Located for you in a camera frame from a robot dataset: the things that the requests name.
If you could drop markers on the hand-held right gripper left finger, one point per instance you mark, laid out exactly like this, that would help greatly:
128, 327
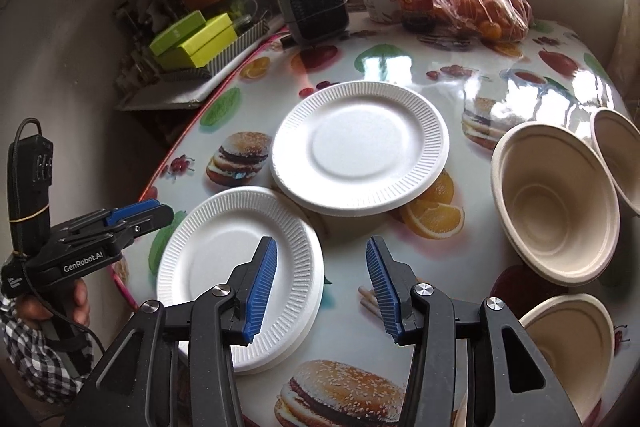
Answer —
262, 287

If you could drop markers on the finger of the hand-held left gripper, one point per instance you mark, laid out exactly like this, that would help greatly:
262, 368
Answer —
152, 219
132, 211

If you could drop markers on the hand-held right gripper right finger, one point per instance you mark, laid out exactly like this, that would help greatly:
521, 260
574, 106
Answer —
382, 287

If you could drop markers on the white foam plate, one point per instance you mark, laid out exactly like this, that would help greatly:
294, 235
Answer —
215, 257
360, 147

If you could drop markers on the beige paper bowl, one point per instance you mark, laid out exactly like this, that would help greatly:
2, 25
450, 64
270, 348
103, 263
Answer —
622, 157
575, 342
550, 207

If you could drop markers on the person's left hand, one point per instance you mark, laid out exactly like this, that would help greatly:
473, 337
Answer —
82, 307

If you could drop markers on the grey side shelf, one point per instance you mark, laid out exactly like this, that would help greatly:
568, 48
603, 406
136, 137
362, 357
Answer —
160, 94

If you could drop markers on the bright green box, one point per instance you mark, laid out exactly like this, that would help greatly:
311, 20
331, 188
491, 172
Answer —
200, 47

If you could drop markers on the dark green box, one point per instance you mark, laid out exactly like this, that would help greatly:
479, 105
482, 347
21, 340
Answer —
177, 32

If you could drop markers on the striped grey box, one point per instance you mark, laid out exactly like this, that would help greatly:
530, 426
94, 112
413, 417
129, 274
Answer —
235, 52

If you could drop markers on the small grey heater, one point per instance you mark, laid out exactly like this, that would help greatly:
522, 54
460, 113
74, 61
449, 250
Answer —
312, 12

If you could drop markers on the pile of oranges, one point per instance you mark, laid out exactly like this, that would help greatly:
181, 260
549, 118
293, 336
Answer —
487, 29

